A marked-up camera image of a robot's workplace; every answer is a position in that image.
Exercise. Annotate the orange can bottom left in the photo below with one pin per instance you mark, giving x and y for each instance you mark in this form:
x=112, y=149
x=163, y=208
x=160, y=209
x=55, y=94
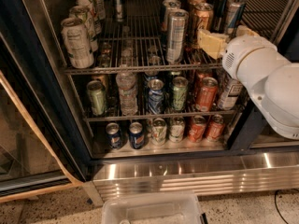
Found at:
x=197, y=128

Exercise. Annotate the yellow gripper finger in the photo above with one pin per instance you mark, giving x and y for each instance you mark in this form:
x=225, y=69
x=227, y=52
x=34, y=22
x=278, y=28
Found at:
x=213, y=44
x=244, y=30

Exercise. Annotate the green can shelf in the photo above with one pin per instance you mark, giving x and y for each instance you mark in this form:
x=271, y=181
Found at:
x=97, y=95
x=179, y=93

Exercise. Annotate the tall silver can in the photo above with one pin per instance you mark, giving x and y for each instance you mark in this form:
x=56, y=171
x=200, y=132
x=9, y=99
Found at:
x=176, y=32
x=167, y=6

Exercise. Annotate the gold La Croix can front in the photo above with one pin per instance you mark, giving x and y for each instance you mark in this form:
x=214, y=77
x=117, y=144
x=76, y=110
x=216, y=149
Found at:
x=201, y=18

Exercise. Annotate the top wire shelf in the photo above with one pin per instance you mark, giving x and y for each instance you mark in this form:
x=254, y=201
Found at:
x=143, y=18

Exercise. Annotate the tall silver can front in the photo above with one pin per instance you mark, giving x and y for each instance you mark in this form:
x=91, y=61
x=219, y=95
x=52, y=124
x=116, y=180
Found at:
x=176, y=32

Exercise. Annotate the orange can bottom right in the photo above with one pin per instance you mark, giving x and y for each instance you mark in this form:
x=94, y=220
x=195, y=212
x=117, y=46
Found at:
x=215, y=128

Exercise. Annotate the blue white can middle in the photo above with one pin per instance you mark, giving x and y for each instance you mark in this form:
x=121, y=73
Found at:
x=156, y=96

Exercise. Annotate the green can middle shelf left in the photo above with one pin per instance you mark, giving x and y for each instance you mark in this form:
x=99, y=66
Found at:
x=97, y=95

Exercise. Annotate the dark glass bottle white label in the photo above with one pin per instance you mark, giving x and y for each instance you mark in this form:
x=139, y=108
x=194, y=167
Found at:
x=229, y=90

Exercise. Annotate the clear plastic water bottle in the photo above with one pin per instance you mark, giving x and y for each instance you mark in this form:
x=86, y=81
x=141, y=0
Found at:
x=127, y=92

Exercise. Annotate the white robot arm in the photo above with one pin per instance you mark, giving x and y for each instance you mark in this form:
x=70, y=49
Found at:
x=271, y=80

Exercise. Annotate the blue pepsi can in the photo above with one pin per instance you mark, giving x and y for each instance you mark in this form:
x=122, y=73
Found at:
x=113, y=132
x=136, y=135

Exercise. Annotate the middle wire shelf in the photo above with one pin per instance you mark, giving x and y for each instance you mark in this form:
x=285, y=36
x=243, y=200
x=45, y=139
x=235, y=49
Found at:
x=115, y=114

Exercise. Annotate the orange can behind middle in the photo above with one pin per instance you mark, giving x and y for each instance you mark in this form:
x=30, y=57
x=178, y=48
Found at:
x=198, y=79

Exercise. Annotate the orange can middle shelf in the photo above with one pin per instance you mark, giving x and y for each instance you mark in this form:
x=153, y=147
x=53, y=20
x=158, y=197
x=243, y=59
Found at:
x=206, y=95

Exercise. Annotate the orange can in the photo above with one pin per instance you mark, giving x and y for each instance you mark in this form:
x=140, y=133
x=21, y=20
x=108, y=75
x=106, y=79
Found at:
x=198, y=79
x=197, y=128
x=215, y=128

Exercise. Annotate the white green can bottom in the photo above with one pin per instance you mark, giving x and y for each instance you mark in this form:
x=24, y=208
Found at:
x=158, y=131

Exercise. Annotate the white can front left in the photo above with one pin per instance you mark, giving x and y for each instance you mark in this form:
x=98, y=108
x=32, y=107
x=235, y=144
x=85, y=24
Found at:
x=77, y=43

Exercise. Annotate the wire shelf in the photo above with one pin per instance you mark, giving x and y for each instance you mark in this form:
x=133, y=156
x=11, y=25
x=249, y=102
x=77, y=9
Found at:
x=115, y=114
x=143, y=18

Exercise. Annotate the blue pepsi can left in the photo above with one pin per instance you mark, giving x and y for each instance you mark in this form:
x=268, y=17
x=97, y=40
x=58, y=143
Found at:
x=113, y=132

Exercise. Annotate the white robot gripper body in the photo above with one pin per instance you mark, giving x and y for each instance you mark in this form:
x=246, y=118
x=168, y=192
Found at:
x=242, y=50

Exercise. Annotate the silver blue redbull can front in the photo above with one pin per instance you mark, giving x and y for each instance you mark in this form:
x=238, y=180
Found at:
x=233, y=14

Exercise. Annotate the blue pepsi can right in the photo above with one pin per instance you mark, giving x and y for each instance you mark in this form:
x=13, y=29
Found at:
x=136, y=135

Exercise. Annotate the dark blue redbull can behind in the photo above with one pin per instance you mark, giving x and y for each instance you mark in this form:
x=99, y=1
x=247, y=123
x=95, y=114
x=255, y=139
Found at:
x=219, y=15

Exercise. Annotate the glass fridge door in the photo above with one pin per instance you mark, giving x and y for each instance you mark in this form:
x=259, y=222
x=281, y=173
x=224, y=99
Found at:
x=43, y=138

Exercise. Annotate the stainless steel fridge base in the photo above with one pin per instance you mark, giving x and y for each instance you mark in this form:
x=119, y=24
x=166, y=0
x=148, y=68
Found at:
x=204, y=177

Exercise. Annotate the clear plastic bin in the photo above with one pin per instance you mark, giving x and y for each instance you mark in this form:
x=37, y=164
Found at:
x=181, y=207

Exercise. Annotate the slim silver can back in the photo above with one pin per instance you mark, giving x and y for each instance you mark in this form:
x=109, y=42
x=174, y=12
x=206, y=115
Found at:
x=119, y=10

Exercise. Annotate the white green can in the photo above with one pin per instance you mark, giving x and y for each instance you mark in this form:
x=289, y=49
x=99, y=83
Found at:
x=86, y=16
x=158, y=131

